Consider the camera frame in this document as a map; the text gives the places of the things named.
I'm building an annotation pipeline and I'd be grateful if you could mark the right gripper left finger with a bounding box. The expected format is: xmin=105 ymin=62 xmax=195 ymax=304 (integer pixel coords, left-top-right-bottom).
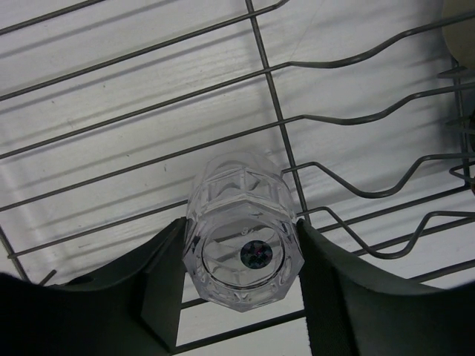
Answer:
xmin=1 ymin=217 xmax=186 ymax=355

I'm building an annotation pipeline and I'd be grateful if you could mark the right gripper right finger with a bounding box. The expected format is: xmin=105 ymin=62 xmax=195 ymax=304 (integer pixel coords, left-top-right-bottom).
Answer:
xmin=296 ymin=220 xmax=474 ymax=355

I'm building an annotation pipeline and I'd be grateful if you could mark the dark blue small cup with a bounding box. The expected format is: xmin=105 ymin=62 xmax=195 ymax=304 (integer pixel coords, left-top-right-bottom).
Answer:
xmin=462 ymin=112 xmax=474 ymax=178

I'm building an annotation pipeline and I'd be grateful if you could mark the black wire dish rack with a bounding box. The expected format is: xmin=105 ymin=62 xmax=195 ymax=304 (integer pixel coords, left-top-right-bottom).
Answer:
xmin=1 ymin=1 xmax=474 ymax=355

